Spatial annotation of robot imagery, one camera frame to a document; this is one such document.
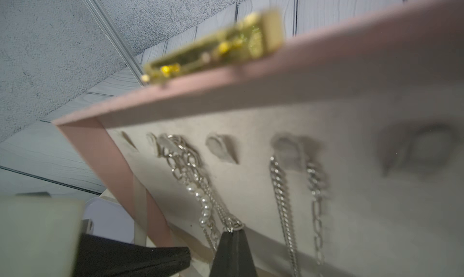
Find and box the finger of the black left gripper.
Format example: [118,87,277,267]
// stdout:
[72,234,191,277]

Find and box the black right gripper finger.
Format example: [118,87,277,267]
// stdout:
[209,229,257,277]

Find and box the silver pearl jewelry chain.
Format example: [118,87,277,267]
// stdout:
[146,132,245,254]

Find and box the pink jewelry box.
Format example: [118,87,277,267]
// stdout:
[54,0,464,277]

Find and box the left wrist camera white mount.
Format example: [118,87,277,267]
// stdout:
[1,196,84,277]

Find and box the silver butterfly necklace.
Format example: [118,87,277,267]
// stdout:
[269,133,329,277]

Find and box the aluminium frame post left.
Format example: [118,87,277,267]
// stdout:
[83,0,144,86]

